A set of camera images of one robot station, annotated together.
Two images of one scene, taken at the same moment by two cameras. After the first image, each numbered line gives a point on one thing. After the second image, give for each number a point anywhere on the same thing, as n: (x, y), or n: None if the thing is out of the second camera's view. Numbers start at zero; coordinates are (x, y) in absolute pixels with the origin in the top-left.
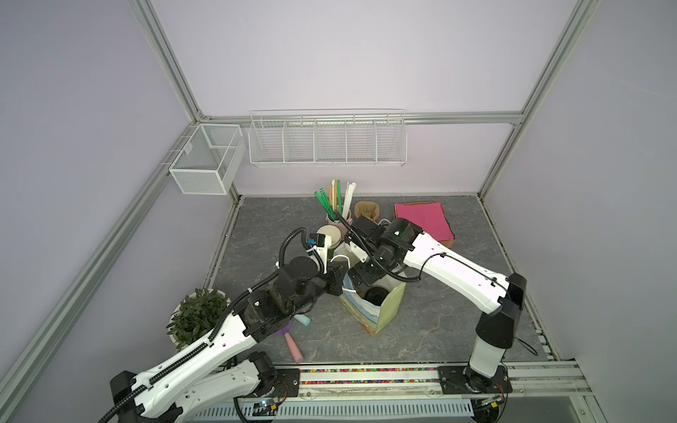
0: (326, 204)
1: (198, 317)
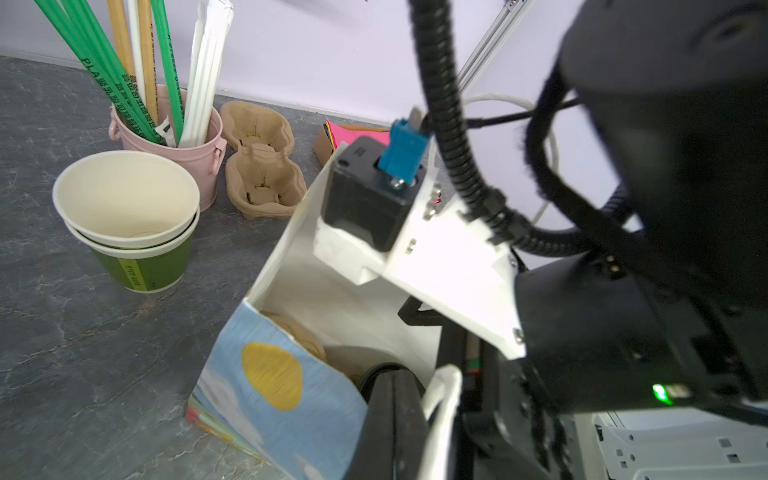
0: (77, 27)
1: None
